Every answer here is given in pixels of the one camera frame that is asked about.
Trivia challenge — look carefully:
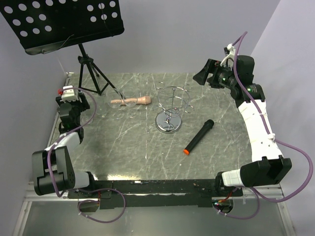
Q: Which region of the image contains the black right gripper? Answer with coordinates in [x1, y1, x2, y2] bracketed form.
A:
[193, 59, 238, 90]

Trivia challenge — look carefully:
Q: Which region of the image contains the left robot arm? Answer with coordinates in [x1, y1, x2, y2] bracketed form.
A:
[31, 86, 97, 198]

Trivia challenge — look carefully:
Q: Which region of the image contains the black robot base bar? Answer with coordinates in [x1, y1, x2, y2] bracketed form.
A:
[68, 179, 243, 209]

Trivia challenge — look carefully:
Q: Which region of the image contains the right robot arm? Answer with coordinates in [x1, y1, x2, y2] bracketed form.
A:
[193, 55, 292, 196]

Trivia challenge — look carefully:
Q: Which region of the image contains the chrome wine glass rack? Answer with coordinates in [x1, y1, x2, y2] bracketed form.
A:
[155, 82, 194, 134]

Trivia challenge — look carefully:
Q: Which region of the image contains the black microphone orange end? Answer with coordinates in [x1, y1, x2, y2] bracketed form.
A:
[183, 119, 214, 155]

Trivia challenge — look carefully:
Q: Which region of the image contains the black music stand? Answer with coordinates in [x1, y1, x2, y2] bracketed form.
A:
[0, 0, 125, 95]

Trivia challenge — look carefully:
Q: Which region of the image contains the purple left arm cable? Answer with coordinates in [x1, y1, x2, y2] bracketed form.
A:
[46, 88, 126, 223]

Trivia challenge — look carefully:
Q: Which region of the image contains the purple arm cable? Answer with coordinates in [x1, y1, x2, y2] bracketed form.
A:
[46, 88, 126, 223]
[213, 31, 315, 219]

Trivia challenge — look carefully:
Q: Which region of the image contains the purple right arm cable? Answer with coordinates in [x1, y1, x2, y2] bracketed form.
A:
[213, 31, 315, 219]

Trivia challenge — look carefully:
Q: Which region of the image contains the aluminium frame rail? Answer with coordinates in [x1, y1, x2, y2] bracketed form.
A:
[20, 73, 295, 236]

